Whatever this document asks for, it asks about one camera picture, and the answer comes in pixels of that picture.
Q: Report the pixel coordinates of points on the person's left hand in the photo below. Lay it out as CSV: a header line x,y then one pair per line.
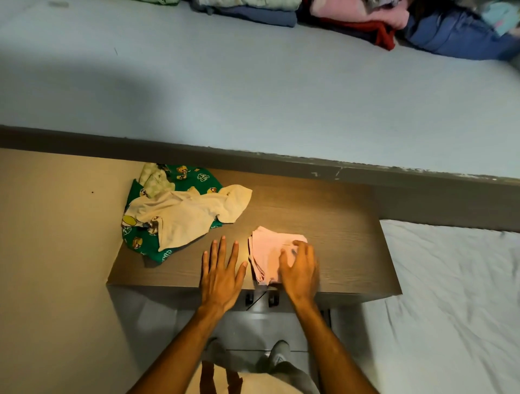
x,y
221,284

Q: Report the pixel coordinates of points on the person's right hand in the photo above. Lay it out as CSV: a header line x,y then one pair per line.
x,y
300,280

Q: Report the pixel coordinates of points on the pink embroidered child shirt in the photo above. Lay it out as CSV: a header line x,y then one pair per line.
x,y
266,251

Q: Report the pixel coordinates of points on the cream giraffe print shirt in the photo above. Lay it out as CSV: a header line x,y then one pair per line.
x,y
187,219

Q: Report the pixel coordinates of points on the green chipmunk print shorts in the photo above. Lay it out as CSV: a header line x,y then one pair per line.
x,y
142,243

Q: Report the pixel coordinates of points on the green checkered small shirt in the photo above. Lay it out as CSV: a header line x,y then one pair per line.
x,y
154,182

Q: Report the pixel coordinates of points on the row of clothes stacks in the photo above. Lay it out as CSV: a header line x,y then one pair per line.
x,y
365,16

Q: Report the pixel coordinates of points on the person's right forearm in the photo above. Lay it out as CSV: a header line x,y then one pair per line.
x,y
333,353

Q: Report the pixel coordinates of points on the person's left forearm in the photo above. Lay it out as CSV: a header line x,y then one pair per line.
x,y
178,357

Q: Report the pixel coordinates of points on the person's left grey shoe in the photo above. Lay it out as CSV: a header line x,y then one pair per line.
x,y
215,351

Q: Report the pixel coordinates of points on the black drawer knob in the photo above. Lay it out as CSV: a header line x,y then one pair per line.
x,y
249,299
273,299

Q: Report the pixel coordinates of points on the grey trousers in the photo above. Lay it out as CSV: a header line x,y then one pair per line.
x,y
294,377

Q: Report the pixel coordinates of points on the cream brown striped shirt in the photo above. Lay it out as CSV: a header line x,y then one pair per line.
x,y
260,385

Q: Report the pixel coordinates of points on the white bed sheet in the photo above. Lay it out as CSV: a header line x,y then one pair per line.
x,y
447,304

